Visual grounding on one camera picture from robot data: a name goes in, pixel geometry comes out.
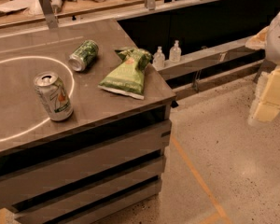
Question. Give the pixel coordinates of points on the white paper sheet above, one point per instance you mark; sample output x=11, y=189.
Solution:
x=15, y=5

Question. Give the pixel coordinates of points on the clear pump bottle left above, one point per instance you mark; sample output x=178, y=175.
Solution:
x=158, y=59

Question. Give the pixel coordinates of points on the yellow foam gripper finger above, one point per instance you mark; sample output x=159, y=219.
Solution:
x=257, y=41
x=266, y=105

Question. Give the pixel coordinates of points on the clear pump bottle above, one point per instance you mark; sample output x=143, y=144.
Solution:
x=158, y=59
x=175, y=52

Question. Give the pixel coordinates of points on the white 7up soda can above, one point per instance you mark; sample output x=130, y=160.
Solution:
x=53, y=96

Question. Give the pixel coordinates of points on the clear pump bottle right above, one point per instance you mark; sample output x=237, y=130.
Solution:
x=175, y=52

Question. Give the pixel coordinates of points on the grey slatted table base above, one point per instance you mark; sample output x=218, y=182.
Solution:
x=82, y=169

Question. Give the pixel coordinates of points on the metal bracket post left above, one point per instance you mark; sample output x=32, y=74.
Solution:
x=50, y=18

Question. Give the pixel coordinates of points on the green soda can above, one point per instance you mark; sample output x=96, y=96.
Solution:
x=83, y=55

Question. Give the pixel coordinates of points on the green chip bag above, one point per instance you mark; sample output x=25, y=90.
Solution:
x=129, y=77

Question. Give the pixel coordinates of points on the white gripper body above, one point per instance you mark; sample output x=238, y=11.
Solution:
x=279, y=37

